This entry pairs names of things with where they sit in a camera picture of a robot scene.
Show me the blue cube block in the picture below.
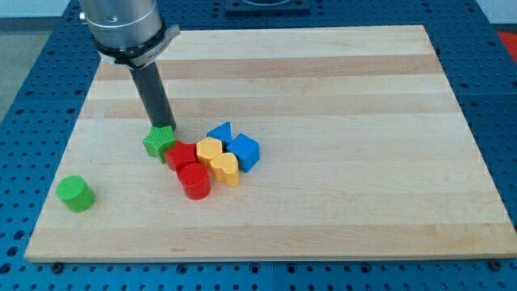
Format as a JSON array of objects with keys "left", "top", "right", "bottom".
[{"left": 226, "top": 133, "right": 260, "bottom": 172}]

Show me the red star block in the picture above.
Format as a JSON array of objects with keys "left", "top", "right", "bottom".
[{"left": 163, "top": 141, "right": 198, "bottom": 175}]

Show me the green cylinder block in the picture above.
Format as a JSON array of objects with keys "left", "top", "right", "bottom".
[{"left": 56, "top": 175, "right": 95, "bottom": 213}]

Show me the yellow hexagon block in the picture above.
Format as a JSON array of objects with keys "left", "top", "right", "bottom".
[{"left": 196, "top": 137, "right": 223, "bottom": 170}]

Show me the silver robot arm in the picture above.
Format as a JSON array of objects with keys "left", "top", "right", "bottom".
[{"left": 79, "top": 0, "right": 180, "bottom": 70}]

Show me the green star block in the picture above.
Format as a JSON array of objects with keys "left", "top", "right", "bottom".
[{"left": 142, "top": 125, "right": 176, "bottom": 163}]

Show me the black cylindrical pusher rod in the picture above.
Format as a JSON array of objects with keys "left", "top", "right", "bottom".
[{"left": 130, "top": 63, "right": 176, "bottom": 130}]

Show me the blue triangle block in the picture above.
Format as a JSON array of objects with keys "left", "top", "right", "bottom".
[{"left": 206, "top": 121, "right": 233, "bottom": 149}]

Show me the yellow heart block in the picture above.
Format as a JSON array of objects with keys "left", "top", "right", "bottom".
[{"left": 210, "top": 153, "right": 240, "bottom": 187}]

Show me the red cylinder block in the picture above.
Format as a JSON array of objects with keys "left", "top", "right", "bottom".
[{"left": 179, "top": 163, "right": 211, "bottom": 200}]

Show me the wooden board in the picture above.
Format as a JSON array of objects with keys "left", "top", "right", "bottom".
[{"left": 25, "top": 25, "right": 516, "bottom": 263}]

